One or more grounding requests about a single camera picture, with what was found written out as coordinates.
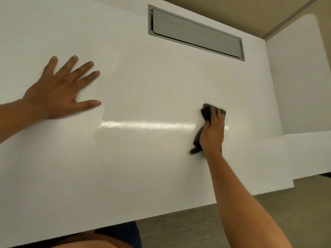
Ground dark grey cleaning cloth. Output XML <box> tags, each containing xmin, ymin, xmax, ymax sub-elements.
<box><xmin>190</xmin><ymin>103</ymin><xmax>227</xmax><ymax>155</ymax></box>

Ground person's right forearm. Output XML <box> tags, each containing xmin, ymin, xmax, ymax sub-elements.
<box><xmin>206</xmin><ymin>149</ymin><xmax>294</xmax><ymax>248</ymax></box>

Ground person's leg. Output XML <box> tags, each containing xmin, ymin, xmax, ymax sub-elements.
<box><xmin>50</xmin><ymin>231</ymin><xmax>122</xmax><ymax>248</ymax></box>

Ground person's dark blue shorts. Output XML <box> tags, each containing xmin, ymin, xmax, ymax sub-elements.
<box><xmin>94</xmin><ymin>220</ymin><xmax>143</xmax><ymax>248</ymax></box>

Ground person's left forearm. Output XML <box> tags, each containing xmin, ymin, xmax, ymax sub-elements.
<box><xmin>0</xmin><ymin>97</ymin><xmax>35</xmax><ymax>145</ymax></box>

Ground grey metal cable hatch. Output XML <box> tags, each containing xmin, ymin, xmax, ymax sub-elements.
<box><xmin>148</xmin><ymin>4</ymin><xmax>245</xmax><ymax>62</ymax></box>

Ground person's right hand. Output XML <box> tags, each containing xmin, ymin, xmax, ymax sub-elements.
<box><xmin>199</xmin><ymin>108</ymin><xmax>226</xmax><ymax>154</ymax></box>

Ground person's left hand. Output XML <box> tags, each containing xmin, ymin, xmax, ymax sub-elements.
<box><xmin>23</xmin><ymin>55</ymin><xmax>102</xmax><ymax>120</ymax></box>

